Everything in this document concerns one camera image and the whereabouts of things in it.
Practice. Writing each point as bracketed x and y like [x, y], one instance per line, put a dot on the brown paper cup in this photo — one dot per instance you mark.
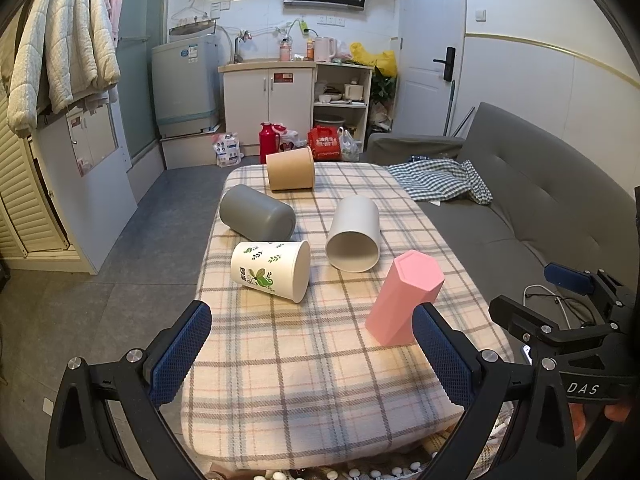
[291, 170]

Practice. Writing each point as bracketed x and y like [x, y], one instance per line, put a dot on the grey basin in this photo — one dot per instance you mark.
[329, 123]

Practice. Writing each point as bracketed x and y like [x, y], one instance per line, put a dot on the washing machine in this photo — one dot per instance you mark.
[185, 85]

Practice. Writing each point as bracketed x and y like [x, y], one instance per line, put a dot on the person's right hand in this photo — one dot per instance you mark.
[617, 413]

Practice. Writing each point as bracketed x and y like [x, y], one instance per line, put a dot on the white quilted jacket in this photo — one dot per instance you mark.
[60, 45]

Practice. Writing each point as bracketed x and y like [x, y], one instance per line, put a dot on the green power strip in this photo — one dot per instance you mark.
[302, 26]

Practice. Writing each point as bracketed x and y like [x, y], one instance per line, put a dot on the red thermos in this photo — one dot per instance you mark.
[268, 144]

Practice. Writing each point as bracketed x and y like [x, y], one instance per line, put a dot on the white louvered door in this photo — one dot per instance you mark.
[25, 200]

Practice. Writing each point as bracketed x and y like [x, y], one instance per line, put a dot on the white sink cabinet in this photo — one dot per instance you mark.
[267, 105]

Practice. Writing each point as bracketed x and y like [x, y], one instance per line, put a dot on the white washing machine stand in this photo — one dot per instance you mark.
[187, 150]

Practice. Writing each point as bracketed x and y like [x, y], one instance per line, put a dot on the grey cup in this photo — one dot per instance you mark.
[257, 214]

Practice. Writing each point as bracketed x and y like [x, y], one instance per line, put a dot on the grey sofa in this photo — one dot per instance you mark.
[550, 195]

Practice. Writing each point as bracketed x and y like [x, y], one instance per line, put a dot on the white leaf print cup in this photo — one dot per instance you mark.
[267, 272]

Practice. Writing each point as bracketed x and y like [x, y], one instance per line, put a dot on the green plant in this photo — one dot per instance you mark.
[384, 89]

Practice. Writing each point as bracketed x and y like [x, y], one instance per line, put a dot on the yellow plastic bag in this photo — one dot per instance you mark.
[382, 60]

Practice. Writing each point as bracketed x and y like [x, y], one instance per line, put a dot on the white open shelf unit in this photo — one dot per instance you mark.
[369, 110]

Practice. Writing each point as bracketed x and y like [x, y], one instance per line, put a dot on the plaid table blanket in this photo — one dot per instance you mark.
[300, 370]

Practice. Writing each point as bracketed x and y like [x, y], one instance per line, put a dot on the metal faucet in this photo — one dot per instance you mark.
[244, 37]

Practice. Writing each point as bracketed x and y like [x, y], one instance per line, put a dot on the pink hanging cloth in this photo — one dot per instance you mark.
[114, 10]

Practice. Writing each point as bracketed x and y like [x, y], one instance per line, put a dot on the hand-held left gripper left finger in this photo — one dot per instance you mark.
[182, 355]

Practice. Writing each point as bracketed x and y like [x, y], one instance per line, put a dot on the pink white plastic bag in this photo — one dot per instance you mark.
[291, 140]

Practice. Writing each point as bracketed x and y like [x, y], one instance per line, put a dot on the pink bottle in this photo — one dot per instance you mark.
[285, 51]

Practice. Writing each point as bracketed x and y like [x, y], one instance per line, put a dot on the green checked cloth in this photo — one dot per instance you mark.
[440, 177]

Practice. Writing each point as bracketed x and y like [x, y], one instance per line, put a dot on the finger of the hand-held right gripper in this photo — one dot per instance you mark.
[522, 320]
[570, 278]

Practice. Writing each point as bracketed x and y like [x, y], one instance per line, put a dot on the pink hexagonal cup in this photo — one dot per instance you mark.
[402, 300]

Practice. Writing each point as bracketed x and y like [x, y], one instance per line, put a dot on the plain white cup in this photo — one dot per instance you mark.
[354, 240]

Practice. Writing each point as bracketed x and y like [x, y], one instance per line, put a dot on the white blue detergent bag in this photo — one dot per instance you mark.
[227, 149]

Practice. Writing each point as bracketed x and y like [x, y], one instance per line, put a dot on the white wardrobe panel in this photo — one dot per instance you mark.
[95, 195]

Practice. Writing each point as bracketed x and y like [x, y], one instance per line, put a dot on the orange bottle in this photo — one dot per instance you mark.
[310, 50]

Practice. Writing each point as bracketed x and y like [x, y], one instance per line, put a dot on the clear plastic bag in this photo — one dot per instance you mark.
[350, 146]

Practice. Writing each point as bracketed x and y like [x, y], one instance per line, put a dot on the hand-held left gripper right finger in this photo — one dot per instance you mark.
[442, 360]

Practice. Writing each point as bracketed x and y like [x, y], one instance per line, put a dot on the white wall sockets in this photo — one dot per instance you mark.
[331, 21]

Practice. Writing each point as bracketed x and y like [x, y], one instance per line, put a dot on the white mug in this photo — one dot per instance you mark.
[352, 91]

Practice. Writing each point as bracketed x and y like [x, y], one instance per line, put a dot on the frosted glass door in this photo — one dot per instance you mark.
[142, 60]

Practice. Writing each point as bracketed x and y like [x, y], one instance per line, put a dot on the white wall switch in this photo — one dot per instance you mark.
[480, 15]

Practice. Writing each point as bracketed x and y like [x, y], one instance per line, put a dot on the white electric kettle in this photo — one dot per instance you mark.
[324, 50]

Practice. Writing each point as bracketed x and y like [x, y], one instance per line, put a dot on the red shopping bag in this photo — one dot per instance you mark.
[324, 144]

